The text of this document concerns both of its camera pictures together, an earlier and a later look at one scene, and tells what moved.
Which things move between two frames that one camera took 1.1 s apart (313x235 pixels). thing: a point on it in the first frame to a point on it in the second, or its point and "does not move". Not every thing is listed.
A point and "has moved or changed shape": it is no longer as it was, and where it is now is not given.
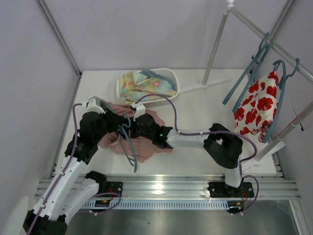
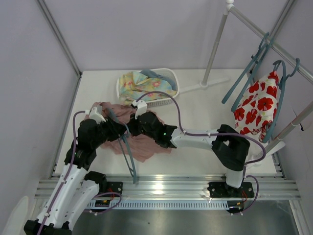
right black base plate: [222, 190] does not move
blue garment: [150, 74] does not move
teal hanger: [123, 127] has moved or changed shape
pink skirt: [138, 149] does not move
